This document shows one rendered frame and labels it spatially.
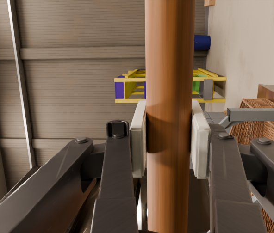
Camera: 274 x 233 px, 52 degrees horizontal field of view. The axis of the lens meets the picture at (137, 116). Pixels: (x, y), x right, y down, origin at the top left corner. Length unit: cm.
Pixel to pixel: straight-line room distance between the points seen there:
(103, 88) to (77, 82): 77
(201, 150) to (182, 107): 3
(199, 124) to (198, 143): 1
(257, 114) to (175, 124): 95
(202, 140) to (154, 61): 5
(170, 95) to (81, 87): 815
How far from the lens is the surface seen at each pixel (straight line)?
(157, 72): 17
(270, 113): 113
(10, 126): 948
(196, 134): 15
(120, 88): 572
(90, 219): 152
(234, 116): 110
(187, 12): 17
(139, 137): 15
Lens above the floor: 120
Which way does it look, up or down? 5 degrees up
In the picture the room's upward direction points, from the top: 90 degrees counter-clockwise
